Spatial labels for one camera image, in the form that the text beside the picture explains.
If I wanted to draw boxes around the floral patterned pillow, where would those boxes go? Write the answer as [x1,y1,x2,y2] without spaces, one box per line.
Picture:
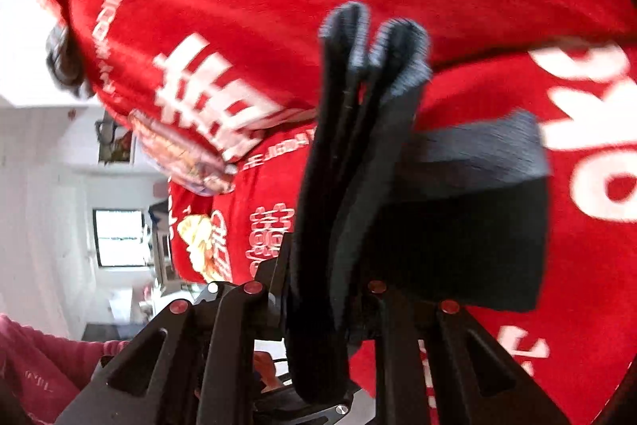
[129,110,236,196]

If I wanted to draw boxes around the person's left hand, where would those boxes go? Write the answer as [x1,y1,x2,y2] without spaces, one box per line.
[253,351,283,393]

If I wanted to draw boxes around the red blanket with white characters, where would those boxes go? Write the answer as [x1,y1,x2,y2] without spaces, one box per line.
[41,0,637,162]

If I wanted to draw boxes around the red bedspread with white letters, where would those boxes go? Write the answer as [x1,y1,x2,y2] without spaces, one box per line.
[168,40,636,422]

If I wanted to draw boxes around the bright window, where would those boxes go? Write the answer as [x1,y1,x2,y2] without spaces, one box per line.
[93,208,151,268]

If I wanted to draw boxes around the black pants with grey waistband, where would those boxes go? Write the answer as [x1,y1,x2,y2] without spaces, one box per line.
[285,1,551,403]

